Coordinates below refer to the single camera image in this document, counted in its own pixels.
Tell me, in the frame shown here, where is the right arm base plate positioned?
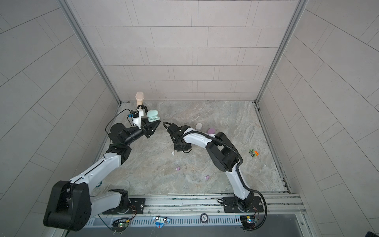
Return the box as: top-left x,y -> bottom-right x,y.
218,196 -> 265,213

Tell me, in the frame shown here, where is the black round disc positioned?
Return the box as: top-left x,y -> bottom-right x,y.
200,213 -> 209,224

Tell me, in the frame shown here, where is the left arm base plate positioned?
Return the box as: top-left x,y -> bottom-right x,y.
102,198 -> 146,215

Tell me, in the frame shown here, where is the green circuit board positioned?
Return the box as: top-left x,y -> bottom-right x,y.
240,215 -> 257,230
112,218 -> 131,231

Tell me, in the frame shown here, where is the right green circuit board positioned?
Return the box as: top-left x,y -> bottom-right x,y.
240,215 -> 257,230

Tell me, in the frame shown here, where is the blue white clip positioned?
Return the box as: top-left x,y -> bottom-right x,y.
153,216 -> 171,229

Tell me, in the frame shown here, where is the left green circuit board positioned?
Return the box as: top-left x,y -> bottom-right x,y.
112,218 -> 131,231

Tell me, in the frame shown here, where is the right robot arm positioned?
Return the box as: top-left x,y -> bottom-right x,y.
163,122 -> 255,212

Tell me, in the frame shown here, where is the mint green earbud case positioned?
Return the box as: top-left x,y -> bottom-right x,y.
147,110 -> 160,122

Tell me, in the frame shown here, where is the green orange toy car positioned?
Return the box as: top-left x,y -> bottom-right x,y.
249,149 -> 259,157

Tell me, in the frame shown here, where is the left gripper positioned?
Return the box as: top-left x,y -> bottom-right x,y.
123,118 -> 160,148

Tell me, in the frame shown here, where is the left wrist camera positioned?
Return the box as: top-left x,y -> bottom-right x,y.
131,109 -> 144,129

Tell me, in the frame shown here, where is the aluminium frame rail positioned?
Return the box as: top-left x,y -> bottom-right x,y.
57,192 -> 307,221

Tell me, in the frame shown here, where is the white earbud case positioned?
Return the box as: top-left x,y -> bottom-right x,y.
195,122 -> 203,131

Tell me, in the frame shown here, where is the black microphone stand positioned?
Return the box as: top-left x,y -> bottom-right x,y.
137,104 -> 149,113

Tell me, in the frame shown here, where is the purple earbud case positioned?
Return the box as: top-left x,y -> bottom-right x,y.
207,128 -> 216,134

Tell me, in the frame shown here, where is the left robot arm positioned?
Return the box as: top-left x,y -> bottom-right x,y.
43,118 -> 160,232

